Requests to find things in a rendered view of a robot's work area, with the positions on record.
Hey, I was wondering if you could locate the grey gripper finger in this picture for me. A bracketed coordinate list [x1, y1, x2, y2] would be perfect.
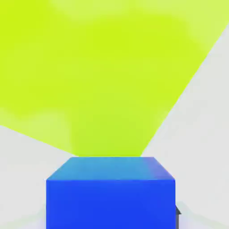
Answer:
[175, 205, 182, 229]

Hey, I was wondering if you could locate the small blue cube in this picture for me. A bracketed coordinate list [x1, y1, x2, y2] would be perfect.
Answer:
[46, 157, 176, 229]

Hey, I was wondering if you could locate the large yellow-green box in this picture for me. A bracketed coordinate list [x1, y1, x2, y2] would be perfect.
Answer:
[0, 0, 229, 157]

